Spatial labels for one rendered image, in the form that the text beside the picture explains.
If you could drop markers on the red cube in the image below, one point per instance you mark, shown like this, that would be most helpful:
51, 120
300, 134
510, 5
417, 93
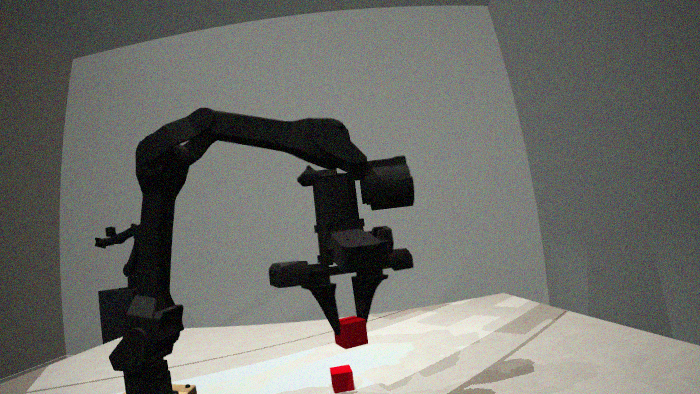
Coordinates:
342, 378
353, 332

